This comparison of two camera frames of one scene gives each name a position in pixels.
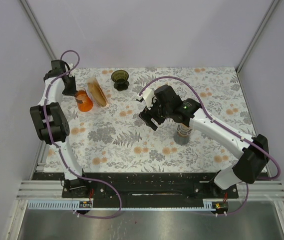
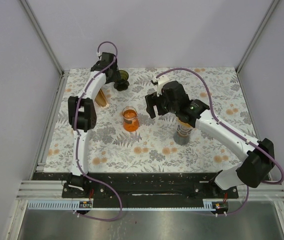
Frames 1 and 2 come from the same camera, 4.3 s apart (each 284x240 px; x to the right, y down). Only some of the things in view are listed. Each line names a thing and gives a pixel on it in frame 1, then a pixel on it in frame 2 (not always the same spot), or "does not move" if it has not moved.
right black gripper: x=146 y=115 -> x=152 y=100
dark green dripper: x=120 y=77 does not move
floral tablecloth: x=107 y=134 does not move
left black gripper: x=73 y=91 -> x=116 y=74
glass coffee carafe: x=182 y=140 does not move
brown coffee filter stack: x=98 y=92 does not move
